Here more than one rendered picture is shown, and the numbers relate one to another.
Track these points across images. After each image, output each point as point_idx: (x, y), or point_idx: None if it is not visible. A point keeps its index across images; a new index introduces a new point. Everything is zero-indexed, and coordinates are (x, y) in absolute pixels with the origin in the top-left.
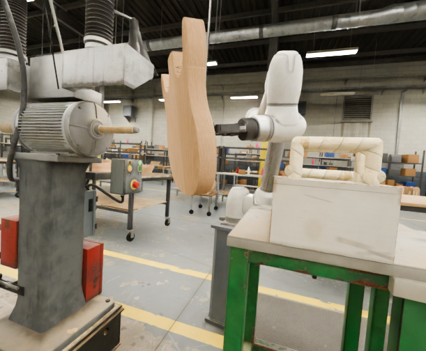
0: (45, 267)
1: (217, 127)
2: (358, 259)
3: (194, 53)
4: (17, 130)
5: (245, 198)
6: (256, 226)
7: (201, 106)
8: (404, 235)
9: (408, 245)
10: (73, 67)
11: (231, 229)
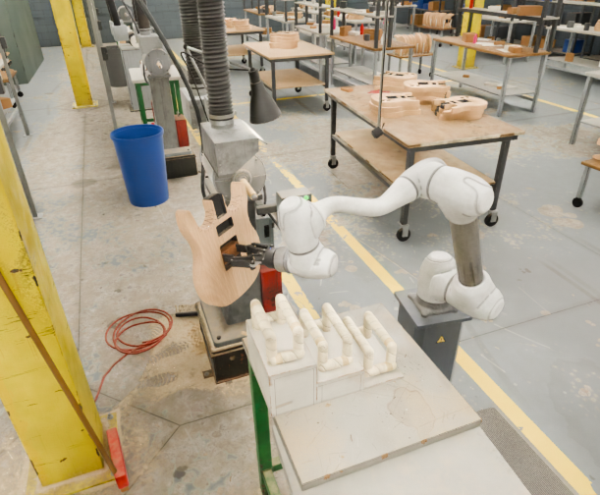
0: None
1: (231, 262)
2: None
3: (184, 233)
4: (201, 165)
5: (435, 278)
6: None
7: (198, 260)
8: (385, 426)
9: (342, 427)
10: (204, 142)
11: (407, 310)
